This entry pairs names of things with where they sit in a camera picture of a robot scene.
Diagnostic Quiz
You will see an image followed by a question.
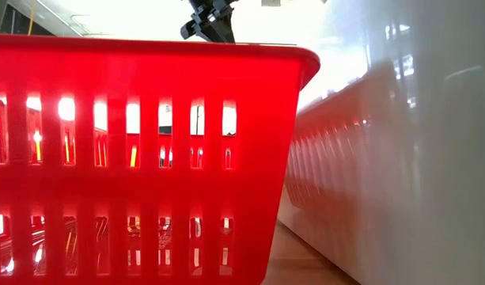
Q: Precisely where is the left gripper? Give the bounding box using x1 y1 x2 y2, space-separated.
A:
180 0 237 44

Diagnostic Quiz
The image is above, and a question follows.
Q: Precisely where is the red slotted plastic basket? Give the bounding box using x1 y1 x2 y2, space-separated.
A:
0 33 321 285

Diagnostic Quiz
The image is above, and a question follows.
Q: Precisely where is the white glossy panel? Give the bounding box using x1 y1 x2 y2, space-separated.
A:
277 0 485 285

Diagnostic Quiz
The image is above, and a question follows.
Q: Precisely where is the yellow hanging cord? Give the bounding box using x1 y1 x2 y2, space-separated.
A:
27 0 37 36

